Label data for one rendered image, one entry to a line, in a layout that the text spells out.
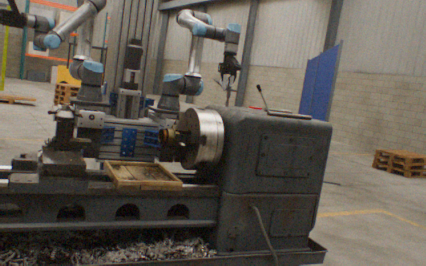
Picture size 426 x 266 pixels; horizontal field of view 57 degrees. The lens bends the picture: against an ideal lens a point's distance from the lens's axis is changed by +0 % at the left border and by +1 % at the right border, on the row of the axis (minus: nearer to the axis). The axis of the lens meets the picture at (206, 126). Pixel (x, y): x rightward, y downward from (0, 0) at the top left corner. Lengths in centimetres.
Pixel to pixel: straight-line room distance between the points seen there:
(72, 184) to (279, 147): 98
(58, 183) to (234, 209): 82
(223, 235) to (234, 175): 30
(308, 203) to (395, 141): 1081
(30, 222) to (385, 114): 1211
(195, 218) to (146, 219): 24
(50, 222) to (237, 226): 86
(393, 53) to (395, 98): 139
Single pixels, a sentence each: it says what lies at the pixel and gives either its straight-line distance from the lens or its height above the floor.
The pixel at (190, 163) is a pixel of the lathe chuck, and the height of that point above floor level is 97.
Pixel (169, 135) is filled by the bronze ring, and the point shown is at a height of 109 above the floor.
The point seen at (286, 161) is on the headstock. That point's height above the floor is 104.
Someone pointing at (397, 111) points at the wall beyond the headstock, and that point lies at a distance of 1294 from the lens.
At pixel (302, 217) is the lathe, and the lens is 217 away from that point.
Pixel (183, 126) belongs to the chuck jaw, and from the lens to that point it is 195.
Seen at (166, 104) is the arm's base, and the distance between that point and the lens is 246.
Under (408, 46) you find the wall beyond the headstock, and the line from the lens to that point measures 1316.
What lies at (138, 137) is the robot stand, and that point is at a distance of 243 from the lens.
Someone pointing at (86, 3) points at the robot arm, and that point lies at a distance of 239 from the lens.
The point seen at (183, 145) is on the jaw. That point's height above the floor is 104.
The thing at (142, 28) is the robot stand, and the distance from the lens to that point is 262.
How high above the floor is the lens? 137
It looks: 7 degrees down
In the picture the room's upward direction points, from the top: 8 degrees clockwise
